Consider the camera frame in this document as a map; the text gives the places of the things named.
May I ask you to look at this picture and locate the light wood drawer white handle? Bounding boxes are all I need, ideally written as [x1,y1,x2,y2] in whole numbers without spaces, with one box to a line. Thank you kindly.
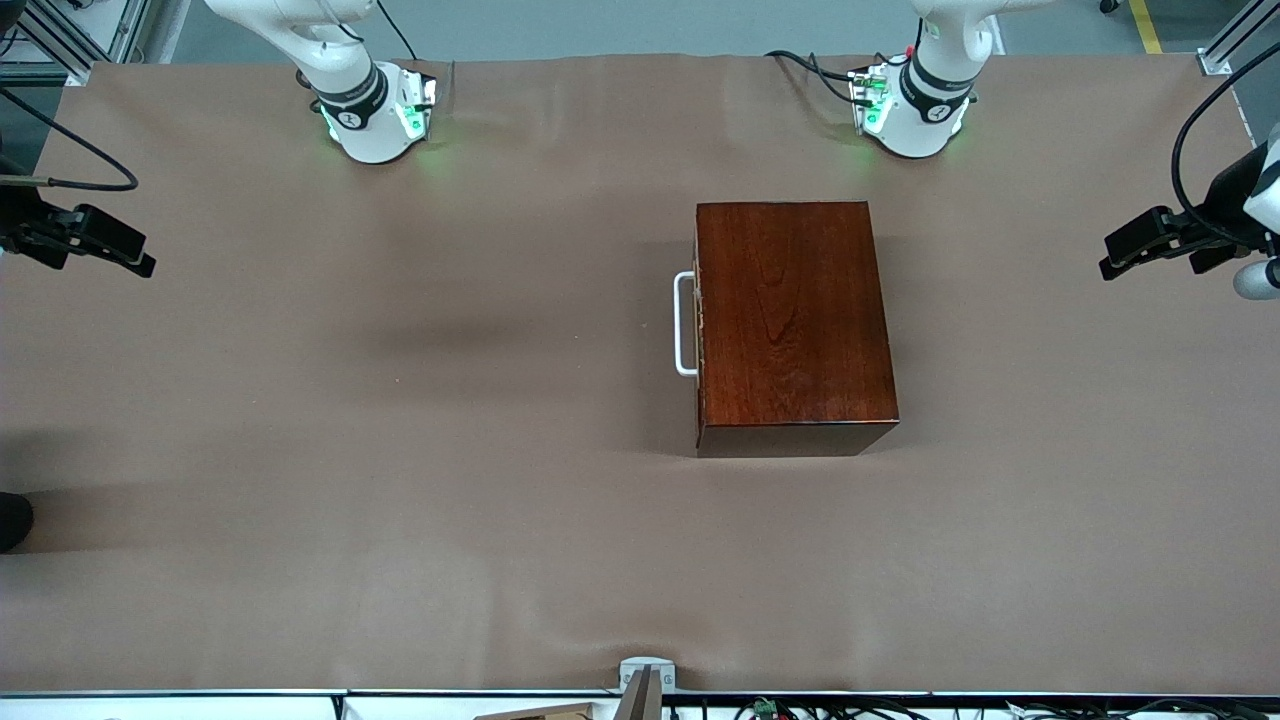
[673,210,705,426]

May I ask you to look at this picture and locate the dark brown wooden cabinet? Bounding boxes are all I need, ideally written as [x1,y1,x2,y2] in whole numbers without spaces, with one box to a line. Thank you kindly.
[693,201,900,459]

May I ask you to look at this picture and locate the brown table cover sheet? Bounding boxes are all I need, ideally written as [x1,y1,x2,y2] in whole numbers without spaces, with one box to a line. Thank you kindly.
[0,52,1280,697]

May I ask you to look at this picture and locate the light wooden board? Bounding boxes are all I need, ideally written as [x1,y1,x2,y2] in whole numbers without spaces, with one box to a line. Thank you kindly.
[473,702,598,720]

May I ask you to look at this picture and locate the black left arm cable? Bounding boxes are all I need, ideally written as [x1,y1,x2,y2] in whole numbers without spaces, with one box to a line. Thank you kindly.
[1170,65,1280,251]

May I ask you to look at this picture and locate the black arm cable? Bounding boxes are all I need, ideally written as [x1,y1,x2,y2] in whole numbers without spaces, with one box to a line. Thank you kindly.
[1170,65,1280,251]
[0,86,140,194]

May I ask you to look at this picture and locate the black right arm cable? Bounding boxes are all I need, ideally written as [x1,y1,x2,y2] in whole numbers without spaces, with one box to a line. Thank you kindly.
[0,86,140,194]

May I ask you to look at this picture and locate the aluminium frame profile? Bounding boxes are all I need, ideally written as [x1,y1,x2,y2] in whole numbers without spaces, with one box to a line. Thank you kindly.
[1196,0,1280,77]
[0,0,153,87]

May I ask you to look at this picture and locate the black right base cable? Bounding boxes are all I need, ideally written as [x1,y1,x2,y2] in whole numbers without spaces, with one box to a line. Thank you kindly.
[375,0,420,61]

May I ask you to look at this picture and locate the black left base cables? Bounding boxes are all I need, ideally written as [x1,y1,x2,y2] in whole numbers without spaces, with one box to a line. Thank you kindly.
[764,48,886,107]

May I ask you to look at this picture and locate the grey metal clamp bracket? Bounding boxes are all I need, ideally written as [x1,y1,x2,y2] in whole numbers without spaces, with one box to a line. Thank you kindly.
[617,656,677,694]

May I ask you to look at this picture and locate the grey upright post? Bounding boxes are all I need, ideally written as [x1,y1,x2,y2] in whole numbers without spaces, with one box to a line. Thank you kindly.
[618,667,664,720]

